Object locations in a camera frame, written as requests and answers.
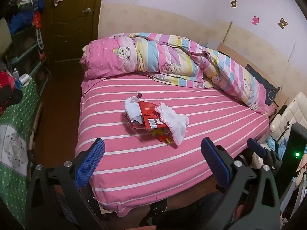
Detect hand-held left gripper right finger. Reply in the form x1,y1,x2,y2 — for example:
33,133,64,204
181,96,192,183
201,137,281,230

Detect cardboard box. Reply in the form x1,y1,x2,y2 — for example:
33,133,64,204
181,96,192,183
0,18,13,58

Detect pastel striped cartoon quilt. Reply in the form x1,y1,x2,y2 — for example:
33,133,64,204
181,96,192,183
80,32,276,115

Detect white padded chair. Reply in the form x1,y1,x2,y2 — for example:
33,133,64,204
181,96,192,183
270,92,307,144

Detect pile of clothes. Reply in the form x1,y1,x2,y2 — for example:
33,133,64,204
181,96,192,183
7,0,46,34

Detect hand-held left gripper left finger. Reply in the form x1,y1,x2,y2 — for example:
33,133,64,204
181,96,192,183
25,138,107,230

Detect glass front cabinet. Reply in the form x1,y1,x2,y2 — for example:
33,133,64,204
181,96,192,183
5,24,52,96

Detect red snack packet with barcode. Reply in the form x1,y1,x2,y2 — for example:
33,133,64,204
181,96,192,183
138,101,168,131

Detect yellow candy wrapper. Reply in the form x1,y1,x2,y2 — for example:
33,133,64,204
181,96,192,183
151,129,172,145

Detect pink striped bed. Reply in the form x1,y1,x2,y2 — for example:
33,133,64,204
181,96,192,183
75,72,271,217

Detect brown wooden door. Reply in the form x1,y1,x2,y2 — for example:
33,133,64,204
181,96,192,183
44,0,106,64

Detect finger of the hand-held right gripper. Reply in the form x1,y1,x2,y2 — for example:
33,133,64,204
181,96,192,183
240,138,283,173

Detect red bag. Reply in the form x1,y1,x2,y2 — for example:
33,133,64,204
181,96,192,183
0,71,15,94

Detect green patterned tablecloth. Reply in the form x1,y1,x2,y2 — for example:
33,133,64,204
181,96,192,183
0,77,42,228

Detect white bag with pink trim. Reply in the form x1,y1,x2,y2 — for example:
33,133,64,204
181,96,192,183
155,103,189,148

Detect black cloth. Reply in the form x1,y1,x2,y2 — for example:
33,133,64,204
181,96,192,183
0,89,24,109

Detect dark grey cushion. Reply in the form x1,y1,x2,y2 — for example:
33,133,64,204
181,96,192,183
245,64,281,106

